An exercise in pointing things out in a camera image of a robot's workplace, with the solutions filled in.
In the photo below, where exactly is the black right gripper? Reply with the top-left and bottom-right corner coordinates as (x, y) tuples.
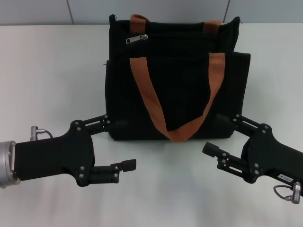
(202, 113), (303, 184)

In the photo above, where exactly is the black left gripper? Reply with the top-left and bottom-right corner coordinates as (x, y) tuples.
(14, 114), (137, 188)

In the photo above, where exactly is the black bag with orange handles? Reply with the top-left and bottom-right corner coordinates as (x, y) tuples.
(104, 13), (251, 143)

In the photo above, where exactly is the silver metal zipper pull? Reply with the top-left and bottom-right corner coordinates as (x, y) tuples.
(125, 34), (149, 44)

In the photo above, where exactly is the left gripper connector cable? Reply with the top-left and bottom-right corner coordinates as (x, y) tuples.
(29, 126), (54, 143)

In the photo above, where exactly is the gripper connector cable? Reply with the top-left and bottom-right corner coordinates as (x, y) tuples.
(29, 126), (54, 143)
(273, 181), (303, 204)

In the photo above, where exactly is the right gripper connector cable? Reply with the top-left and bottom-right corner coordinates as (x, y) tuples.
(273, 181), (303, 204)

